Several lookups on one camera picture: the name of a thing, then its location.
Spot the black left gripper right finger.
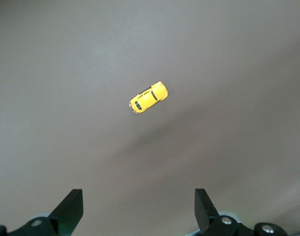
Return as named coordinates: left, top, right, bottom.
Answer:
left=195, top=188, right=258, bottom=236

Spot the yellow beetle toy car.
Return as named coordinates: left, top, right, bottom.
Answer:
left=129, top=81, right=169, bottom=115

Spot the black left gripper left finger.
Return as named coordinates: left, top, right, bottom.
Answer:
left=9, top=188, right=84, bottom=236

